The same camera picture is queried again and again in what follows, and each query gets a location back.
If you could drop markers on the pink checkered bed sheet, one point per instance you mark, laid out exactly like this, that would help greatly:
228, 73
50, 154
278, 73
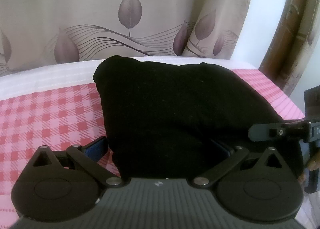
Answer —
59, 105

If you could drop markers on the black printed t-shirt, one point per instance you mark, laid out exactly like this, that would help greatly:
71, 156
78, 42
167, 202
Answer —
167, 121

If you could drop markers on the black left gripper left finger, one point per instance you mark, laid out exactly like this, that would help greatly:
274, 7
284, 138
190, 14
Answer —
62, 185

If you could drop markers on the beige leaf pattern curtain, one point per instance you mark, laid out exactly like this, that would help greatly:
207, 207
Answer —
36, 33

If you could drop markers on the person's right hand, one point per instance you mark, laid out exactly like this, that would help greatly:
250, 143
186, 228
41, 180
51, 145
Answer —
313, 164

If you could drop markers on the brown wooden door frame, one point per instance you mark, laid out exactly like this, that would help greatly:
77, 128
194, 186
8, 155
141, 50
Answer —
293, 44

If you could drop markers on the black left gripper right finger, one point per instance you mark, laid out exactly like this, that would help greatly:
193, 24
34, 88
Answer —
254, 187

